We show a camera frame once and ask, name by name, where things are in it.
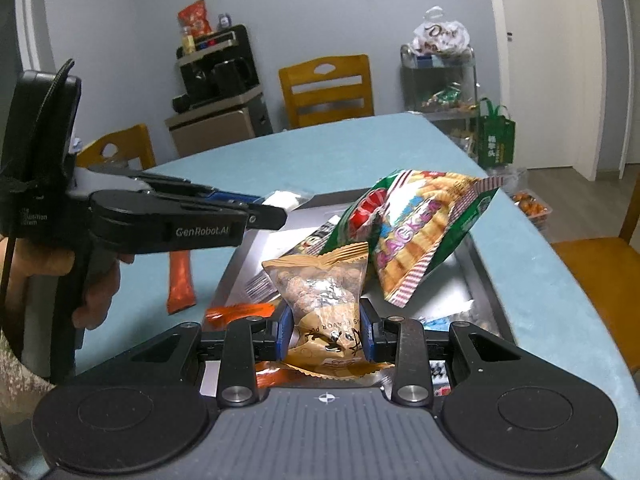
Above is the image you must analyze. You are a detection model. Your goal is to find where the black kettle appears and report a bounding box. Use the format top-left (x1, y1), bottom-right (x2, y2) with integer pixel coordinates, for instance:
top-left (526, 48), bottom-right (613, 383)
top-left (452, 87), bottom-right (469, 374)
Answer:
top-left (212, 57), bottom-right (252, 94)

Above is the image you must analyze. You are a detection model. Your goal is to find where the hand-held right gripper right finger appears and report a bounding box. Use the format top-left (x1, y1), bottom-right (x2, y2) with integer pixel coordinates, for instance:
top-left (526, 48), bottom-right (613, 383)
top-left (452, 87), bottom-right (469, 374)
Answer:
top-left (359, 299), bottom-right (531, 407)

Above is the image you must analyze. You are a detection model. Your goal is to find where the clear box of snacks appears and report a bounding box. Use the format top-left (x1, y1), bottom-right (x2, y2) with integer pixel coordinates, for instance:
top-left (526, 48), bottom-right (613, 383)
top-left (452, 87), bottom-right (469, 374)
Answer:
top-left (512, 188), bottom-right (554, 226)

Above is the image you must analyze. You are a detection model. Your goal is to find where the blue white snack packet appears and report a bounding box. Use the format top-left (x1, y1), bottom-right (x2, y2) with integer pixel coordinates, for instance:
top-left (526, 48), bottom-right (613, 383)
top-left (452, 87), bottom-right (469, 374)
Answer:
top-left (417, 306), bottom-right (481, 334)

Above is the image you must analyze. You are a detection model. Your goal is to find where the white plastic bag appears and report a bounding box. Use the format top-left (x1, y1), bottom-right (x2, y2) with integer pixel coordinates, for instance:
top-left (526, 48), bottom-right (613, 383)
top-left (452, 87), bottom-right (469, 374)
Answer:
top-left (410, 5), bottom-right (472, 57)

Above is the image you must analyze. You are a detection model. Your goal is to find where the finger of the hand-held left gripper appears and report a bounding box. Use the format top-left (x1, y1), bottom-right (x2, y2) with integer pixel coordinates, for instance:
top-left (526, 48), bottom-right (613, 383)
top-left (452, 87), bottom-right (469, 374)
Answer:
top-left (134, 170), bottom-right (265, 206)
top-left (149, 191), bottom-right (289, 231)

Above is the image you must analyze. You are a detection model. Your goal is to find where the green striped snack bag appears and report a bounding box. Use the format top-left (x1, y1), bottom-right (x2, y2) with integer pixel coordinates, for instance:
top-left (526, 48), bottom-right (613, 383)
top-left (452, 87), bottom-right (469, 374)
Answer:
top-left (319, 168), bottom-right (501, 309)

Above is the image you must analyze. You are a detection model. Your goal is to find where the tan nut snack packet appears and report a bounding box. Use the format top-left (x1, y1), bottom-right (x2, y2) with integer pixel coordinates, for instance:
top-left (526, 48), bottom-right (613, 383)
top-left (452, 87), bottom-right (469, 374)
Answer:
top-left (261, 241), bottom-right (397, 379)

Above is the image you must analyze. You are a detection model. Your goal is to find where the wooden chair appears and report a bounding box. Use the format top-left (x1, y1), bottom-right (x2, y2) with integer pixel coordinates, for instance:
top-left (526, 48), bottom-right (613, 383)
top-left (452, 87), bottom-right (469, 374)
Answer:
top-left (549, 160), bottom-right (640, 322)
top-left (278, 53), bottom-right (375, 130)
top-left (74, 123), bottom-right (157, 171)

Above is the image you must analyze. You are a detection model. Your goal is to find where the small white packet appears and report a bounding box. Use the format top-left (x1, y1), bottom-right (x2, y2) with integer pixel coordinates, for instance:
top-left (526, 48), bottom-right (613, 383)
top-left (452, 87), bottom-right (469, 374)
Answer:
top-left (260, 189), bottom-right (315, 211)

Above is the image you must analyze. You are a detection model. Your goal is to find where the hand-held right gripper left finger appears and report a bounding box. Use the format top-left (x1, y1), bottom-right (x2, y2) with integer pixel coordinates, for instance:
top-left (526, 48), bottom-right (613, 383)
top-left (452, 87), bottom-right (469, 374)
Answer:
top-left (107, 305), bottom-right (296, 409)

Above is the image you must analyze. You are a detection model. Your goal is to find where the orange snack packet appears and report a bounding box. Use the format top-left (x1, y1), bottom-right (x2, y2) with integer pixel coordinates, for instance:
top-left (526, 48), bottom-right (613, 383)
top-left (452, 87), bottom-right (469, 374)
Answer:
top-left (204, 302), bottom-right (282, 332)

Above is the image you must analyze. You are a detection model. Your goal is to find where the red snack bag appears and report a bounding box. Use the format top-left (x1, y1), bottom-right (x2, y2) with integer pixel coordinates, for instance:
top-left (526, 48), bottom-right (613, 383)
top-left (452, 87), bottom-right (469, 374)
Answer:
top-left (177, 0), bottom-right (214, 39)

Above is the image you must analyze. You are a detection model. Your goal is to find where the black tea bar machine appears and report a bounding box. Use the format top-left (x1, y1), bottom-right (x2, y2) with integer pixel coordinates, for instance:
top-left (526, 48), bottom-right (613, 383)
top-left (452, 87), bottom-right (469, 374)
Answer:
top-left (164, 24), bottom-right (274, 159)

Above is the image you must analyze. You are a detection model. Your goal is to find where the long orange-red snack packet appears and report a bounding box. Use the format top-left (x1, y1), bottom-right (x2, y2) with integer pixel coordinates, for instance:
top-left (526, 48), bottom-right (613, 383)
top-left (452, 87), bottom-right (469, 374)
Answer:
top-left (167, 250), bottom-right (197, 315)

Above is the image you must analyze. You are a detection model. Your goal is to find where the pile of green packets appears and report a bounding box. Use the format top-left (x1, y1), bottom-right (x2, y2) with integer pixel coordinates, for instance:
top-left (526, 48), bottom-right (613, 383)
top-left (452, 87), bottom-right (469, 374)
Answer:
top-left (420, 82), bottom-right (464, 111)

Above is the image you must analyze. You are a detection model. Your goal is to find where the silver barcode snack packet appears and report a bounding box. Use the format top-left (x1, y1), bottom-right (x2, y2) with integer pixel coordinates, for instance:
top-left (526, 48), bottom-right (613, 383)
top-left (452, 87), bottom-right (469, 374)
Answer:
top-left (242, 270), bottom-right (282, 306)

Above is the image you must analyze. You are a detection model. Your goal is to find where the person's left hand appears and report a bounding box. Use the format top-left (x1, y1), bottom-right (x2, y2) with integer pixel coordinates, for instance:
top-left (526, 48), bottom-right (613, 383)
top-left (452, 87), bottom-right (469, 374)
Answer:
top-left (6, 239), bottom-right (122, 332)

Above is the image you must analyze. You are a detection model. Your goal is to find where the glass shelf cart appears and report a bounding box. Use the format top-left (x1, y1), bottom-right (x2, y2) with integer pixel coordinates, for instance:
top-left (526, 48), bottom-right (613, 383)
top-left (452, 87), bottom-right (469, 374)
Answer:
top-left (399, 43), bottom-right (482, 134)

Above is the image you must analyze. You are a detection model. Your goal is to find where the green tote bag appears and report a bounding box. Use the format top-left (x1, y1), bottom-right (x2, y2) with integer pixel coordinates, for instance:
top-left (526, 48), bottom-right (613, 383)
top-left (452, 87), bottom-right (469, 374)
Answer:
top-left (473, 97), bottom-right (517, 169)

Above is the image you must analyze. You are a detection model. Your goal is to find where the white door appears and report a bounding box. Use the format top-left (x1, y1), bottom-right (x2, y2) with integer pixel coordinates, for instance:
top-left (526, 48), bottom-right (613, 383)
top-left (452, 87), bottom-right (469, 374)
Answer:
top-left (575, 0), bottom-right (632, 181)

